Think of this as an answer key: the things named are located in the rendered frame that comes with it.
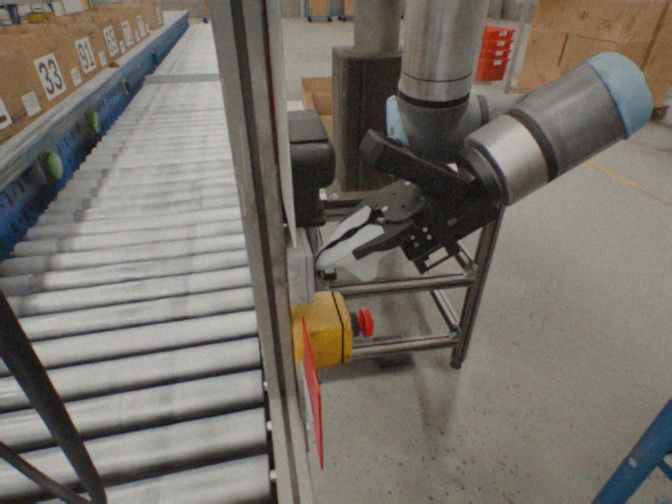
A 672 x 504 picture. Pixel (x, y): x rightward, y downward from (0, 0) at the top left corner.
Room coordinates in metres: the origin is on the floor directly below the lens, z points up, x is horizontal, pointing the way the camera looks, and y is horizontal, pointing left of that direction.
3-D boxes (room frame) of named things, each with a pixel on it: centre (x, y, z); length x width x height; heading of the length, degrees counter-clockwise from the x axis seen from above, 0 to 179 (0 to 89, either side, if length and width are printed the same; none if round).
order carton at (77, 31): (1.75, 1.12, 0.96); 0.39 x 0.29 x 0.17; 12
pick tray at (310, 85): (1.79, -0.05, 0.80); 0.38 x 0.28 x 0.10; 98
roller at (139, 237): (0.76, 0.44, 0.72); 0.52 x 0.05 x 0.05; 102
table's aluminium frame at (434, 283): (1.45, -0.12, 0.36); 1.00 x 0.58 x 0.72; 9
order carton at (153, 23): (3.66, 1.54, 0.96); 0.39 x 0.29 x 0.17; 13
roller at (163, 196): (0.95, 0.48, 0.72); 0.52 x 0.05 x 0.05; 102
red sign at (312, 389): (0.30, 0.03, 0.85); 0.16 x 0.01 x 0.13; 12
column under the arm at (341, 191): (1.04, -0.09, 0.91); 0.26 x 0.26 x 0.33; 9
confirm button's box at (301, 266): (0.37, 0.04, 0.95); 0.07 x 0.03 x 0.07; 12
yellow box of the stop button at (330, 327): (0.41, 0.02, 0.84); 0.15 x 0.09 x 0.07; 12
